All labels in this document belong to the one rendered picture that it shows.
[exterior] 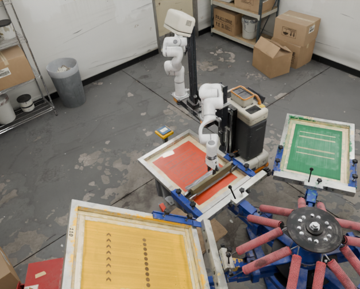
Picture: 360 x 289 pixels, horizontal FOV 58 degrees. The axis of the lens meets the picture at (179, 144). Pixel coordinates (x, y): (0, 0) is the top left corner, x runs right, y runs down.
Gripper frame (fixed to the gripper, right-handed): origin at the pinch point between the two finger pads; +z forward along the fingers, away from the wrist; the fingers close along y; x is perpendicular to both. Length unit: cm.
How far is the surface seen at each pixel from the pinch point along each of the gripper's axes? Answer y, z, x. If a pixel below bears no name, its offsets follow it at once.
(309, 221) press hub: -80, -21, -1
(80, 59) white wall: 368, 67, -52
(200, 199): -4.8, 16.0, 16.6
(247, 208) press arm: -37.9, 7.3, 1.8
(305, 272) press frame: -91, 9, 9
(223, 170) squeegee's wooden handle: -1.8, 6.9, -10.9
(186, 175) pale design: 21.0, 16.2, 8.7
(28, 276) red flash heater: 12, 0, 138
